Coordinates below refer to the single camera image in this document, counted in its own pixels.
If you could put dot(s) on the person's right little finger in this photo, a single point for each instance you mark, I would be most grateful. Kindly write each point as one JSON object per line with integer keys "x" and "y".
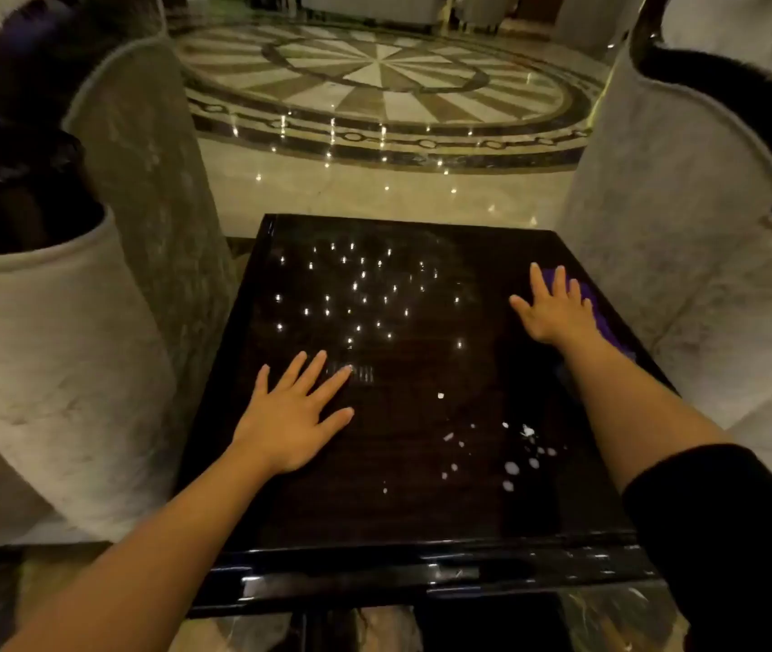
{"x": 588, "y": 310}

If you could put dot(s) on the small white armchair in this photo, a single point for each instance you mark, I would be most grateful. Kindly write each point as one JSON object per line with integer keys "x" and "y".
{"x": 484, "y": 6}

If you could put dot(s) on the person's right middle finger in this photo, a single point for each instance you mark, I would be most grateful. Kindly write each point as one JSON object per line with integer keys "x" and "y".
{"x": 559, "y": 281}

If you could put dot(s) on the scattered white crumbs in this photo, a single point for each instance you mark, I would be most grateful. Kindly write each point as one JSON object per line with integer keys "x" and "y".
{"x": 511, "y": 467}

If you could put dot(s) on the person's right hand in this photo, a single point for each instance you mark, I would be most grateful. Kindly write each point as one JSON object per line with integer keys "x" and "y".
{"x": 559, "y": 315}

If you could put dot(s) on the grey velvet armchair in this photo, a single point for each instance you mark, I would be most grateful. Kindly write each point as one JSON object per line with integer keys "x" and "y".
{"x": 684, "y": 230}
{"x": 53, "y": 332}

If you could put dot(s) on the black sleeve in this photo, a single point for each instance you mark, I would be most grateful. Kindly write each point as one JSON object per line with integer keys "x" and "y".
{"x": 739, "y": 543}

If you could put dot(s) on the white sofa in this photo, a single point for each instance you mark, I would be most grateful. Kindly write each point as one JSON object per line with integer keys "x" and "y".
{"x": 372, "y": 5}

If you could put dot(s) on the person's left thumb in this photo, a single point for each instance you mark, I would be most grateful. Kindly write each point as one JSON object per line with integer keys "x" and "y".
{"x": 333, "y": 425}

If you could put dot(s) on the person's left forearm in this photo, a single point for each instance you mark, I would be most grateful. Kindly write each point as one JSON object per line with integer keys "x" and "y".
{"x": 155, "y": 563}

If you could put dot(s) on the person's left middle finger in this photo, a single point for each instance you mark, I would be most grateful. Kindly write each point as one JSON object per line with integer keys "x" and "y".
{"x": 308, "y": 373}

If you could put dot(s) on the black glossy square table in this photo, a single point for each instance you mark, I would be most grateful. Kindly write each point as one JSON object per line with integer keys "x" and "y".
{"x": 426, "y": 332}

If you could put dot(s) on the person's right thumb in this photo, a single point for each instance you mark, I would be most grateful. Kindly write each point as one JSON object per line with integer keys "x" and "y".
{"x": 521, "y": 309}

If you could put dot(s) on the purple cleaning cloth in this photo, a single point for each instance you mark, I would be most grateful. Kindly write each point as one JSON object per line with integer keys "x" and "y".
{"x": 608, "y": 327}

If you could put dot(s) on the person's left little finger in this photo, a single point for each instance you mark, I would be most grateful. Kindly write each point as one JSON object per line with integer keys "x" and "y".
{"x": 261, "y": 382}

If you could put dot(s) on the person's left hand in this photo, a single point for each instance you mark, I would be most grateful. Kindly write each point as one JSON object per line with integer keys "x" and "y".
{"x": 284, "y": 427}

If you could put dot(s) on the person's right forearm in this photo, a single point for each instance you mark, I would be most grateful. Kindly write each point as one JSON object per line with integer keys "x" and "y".
{"x": 630, "y": 407}

